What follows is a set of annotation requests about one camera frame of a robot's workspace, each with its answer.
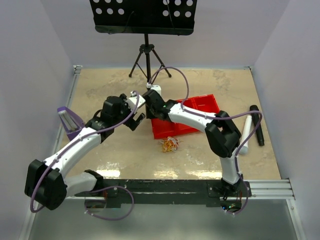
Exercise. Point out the red three-compartment bin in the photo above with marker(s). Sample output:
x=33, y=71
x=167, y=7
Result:
x=162, y=129

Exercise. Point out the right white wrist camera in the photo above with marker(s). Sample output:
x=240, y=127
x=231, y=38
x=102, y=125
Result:
x=154, y=87

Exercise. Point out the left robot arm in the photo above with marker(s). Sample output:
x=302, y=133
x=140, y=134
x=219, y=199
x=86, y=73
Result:
x=47, y=182

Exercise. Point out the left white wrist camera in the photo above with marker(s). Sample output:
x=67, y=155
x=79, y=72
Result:
x=135, y=102

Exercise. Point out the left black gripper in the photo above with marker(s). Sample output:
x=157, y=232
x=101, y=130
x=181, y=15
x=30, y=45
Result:
x=132, y=123

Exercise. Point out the purple metronome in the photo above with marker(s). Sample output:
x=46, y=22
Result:
x=71, y=122

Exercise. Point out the black music stand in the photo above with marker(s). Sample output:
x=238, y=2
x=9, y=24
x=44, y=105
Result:
x=146, y=17

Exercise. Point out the black microphone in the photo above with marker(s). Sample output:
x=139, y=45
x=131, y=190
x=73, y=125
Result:
x=258, y=132

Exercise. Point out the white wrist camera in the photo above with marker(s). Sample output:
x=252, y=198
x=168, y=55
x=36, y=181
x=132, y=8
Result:
x=135, y=102
x=154, y=87

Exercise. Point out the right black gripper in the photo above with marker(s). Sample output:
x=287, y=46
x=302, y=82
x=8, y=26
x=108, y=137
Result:
x=148, y=115

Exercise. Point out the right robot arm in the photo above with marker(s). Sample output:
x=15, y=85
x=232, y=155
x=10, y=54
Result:
x=222, y=134

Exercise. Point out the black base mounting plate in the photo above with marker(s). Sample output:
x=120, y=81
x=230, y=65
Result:
x=208, y=192

